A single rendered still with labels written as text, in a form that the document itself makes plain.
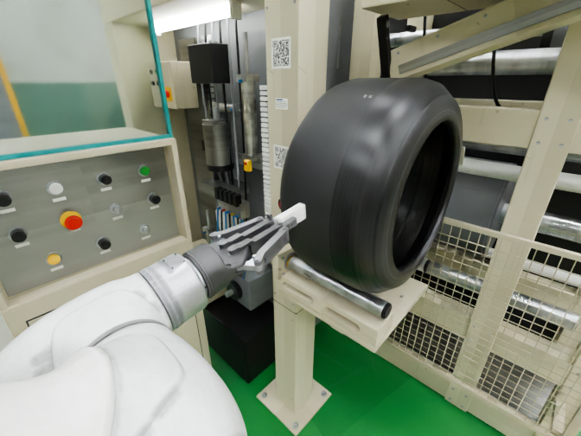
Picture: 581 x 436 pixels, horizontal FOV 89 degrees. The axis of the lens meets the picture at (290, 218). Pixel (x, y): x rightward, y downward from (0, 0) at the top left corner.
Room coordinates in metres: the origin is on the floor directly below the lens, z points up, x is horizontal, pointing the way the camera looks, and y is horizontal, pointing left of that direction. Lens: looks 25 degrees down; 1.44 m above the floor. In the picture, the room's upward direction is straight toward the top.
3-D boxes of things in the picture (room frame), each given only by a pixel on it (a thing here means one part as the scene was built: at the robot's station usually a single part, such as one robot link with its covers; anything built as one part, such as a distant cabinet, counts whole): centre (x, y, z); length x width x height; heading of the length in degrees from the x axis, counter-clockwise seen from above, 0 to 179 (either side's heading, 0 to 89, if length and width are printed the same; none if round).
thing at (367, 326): (0.72, -0.12, 0.83); 0.36 x 0.09 x 0.06; 47
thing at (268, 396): (0.98, -0.02, 0.01); 0.27 x 0.27 x 0.02; 47
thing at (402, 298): (0.82, -0.22, 0.80); 0.37 x 0.36 x 0.02; 137
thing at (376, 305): (0.71, -0.13, 0.90); 0.35 x 0.05 x 0.05; 47
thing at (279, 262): (0.94, -0.09, 0.90); 0.40 x 0.03 x 0.10; 137
